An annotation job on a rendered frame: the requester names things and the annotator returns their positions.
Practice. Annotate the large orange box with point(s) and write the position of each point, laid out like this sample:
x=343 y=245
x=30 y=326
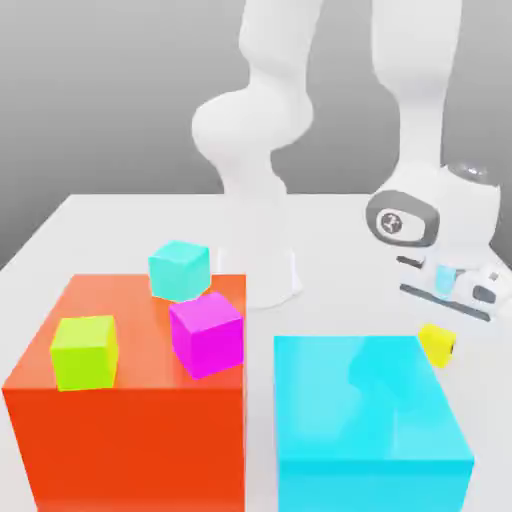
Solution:
x=128 y=448

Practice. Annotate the small teal cube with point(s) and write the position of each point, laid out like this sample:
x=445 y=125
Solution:
x=180 y=270

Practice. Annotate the small magenta cube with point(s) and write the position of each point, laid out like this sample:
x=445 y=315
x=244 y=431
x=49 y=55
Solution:
x=210 y=340

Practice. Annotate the small lime cube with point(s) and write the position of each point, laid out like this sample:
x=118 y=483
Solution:
x=84 y=354

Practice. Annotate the large cyan box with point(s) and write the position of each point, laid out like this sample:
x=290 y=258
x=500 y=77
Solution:
x=360 y=420

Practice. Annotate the small yellow cube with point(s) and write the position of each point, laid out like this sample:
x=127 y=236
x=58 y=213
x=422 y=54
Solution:
x=436 y=344

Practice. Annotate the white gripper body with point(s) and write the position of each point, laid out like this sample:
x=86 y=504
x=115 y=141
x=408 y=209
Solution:
x=444 y=307

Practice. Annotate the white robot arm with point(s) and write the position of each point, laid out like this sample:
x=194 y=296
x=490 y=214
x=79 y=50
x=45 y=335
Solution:
x=256 y=132

